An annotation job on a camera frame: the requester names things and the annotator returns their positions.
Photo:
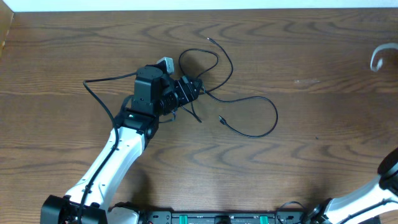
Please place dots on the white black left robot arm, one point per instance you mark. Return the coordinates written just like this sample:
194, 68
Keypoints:
88, 201

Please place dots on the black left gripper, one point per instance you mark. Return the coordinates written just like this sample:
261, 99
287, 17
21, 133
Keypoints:
189, 89

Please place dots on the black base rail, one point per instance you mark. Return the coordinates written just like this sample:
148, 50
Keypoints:
167, 217

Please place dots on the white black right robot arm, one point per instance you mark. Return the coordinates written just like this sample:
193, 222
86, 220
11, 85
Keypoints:
376, 197

